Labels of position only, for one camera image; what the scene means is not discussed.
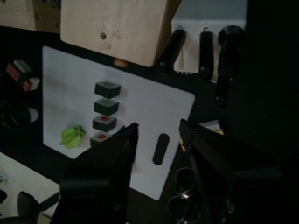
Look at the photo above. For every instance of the red white toy nigiri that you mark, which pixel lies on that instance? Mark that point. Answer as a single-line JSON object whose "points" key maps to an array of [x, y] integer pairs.
{"points": [[18, 70], [31, 84]]}

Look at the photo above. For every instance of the white plastic cutting board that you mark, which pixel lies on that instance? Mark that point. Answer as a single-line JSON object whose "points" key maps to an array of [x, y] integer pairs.
{"points": [[82, 96]]}

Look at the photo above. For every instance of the red-centre toy sushi piece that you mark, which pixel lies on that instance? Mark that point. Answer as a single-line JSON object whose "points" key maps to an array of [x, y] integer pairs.
{"points": [[105, 122], [100, 138]]}

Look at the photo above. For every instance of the black hanging ladle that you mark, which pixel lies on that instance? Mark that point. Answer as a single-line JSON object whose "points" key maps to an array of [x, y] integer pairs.
{"points": [[228, 58]]}

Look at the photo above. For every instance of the green-centre toy sushi piece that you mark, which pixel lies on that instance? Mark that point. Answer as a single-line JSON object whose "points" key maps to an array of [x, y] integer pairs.
{"points": [[108, 88], [106, 106]]}

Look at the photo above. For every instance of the light wooden box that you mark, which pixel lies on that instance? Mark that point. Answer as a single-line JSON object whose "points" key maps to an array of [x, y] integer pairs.
{"points": [[113, 26]]}

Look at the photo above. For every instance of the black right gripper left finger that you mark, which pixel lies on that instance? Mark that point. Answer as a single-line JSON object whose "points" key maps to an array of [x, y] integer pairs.
{"points": [[102, 175]]}

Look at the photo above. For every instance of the green toy wasabi leaf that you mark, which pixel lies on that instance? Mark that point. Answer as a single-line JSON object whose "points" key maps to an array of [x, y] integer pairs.
{"points": [[73, 137]]}

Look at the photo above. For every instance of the white utensil rack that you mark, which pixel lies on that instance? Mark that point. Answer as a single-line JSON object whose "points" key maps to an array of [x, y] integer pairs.
{"points": [[192, 38]]}

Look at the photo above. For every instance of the wooden block with holes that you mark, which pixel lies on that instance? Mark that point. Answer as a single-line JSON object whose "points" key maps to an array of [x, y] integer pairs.
{"points": [[27, 13]]}

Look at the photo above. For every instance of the light wooden board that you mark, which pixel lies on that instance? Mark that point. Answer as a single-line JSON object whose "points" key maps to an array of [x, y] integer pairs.
{"points": [[23, 183]]}

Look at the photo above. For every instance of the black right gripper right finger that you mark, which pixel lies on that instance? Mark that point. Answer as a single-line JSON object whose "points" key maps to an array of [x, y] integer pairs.
{"points": [[226, 175]]}

